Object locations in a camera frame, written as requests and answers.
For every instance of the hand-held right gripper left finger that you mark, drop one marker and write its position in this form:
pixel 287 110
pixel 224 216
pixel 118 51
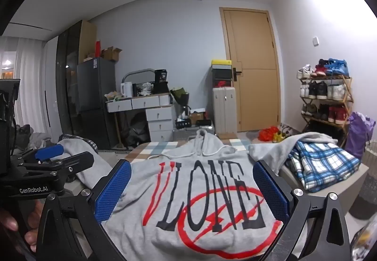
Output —
pixel 113 190

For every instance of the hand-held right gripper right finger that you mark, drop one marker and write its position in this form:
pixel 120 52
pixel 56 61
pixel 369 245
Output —
pixel 271 193

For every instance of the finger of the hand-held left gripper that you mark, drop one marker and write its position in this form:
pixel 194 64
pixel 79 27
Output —
pixel 48 151
pixel 73 161

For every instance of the grey printed hoodie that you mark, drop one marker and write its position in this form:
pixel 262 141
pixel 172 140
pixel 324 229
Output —
pixel 194 184

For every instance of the black white plaid clothes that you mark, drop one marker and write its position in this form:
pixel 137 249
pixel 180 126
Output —
pixel 89 142

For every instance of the dark clothes pile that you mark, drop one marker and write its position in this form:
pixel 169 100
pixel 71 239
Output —
pixel 26 134

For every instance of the person's left hand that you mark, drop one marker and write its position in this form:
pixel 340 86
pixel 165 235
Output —
pixel 33 233

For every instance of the checked bed blanket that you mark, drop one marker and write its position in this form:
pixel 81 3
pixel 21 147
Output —
pixel 153 149

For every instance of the folded blue plaid shirt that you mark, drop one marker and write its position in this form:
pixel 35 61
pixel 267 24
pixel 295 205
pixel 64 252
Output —
pixel 321 164

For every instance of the orange fluffy object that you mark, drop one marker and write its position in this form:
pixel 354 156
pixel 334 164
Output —
pixel 267 134

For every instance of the grey storage bench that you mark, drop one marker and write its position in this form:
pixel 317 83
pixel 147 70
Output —
pixel 332 197

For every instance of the black bag under desk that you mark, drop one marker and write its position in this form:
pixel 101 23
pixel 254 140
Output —
pixel 137 131

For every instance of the white sheer curtain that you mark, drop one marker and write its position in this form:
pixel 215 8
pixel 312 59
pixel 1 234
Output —
pixel 26 84

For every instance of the dark glass cabinet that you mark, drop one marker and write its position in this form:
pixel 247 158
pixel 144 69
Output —
pixel 69 78

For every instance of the grey refrigerator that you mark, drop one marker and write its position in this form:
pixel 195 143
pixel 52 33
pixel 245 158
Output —
pixel 94 87

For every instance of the white drawer desk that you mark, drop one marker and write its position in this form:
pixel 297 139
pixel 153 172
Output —
pixel 159 119

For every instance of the white electric kettle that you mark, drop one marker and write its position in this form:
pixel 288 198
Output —
pixel 126 89

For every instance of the beige suitcase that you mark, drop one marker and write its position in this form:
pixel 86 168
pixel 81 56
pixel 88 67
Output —
pixel 225 111

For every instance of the dark grey basket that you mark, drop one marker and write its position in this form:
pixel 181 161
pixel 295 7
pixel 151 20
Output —
pixel 365 199

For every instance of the silver hard case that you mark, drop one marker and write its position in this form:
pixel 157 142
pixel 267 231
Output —
pixel 191 133

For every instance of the black coffee machine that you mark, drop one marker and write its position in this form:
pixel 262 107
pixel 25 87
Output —
pixel 184 116

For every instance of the purple bag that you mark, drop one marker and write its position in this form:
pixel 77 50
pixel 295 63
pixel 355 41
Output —
pixel 358 137

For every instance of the small cardboard box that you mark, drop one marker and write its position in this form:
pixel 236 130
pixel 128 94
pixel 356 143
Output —
pixel 196 117

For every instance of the wooden door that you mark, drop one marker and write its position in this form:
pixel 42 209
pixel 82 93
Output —
pixel 256 87

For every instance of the wooden shoe rack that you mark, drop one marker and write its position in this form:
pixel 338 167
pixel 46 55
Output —
pixel 349 119

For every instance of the arched mirror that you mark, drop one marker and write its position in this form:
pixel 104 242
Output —
pixel 138 74

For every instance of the open cardboard box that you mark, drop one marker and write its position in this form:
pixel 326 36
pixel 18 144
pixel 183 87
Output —
pixel 111 54

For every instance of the red carton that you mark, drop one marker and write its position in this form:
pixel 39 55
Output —
pixel 97 48

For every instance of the dark wrapped flower bouquet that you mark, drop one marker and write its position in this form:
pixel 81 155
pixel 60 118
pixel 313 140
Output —
pixel 180 97

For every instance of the group of assorted shoes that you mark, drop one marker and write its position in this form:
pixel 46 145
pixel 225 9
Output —
pixel 321 90

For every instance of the black paper bag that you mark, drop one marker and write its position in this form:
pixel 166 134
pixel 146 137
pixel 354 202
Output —
pixel 161 81

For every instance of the red black shoe box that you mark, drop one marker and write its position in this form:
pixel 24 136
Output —
pixel 222 83

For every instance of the yellow shoe box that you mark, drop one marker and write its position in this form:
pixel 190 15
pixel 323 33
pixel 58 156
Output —
pixel 221 62

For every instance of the white wall switch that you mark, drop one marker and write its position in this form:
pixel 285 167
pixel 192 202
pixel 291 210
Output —
pixel 315 41

